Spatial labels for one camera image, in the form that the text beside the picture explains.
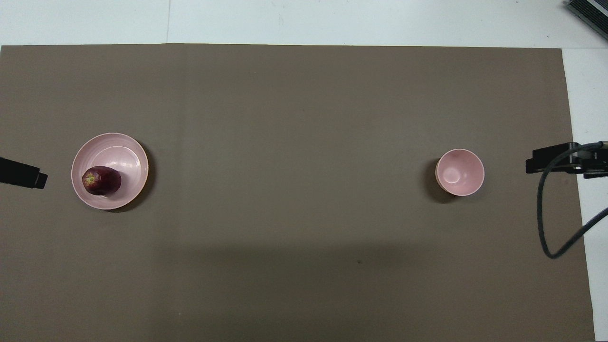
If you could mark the pink plate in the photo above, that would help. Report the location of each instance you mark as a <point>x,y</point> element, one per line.
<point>118,154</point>

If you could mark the dark grey ribbed device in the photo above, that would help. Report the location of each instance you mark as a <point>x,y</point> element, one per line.
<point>591,12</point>

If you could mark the dark red apple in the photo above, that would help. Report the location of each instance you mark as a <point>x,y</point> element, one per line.
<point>102,180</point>

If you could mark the pink bowl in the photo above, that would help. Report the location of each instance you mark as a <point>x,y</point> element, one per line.
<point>460,172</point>

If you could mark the brown table mat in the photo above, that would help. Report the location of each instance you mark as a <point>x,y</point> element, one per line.
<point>304,142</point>

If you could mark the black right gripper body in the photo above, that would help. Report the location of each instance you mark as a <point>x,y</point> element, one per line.
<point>596,168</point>

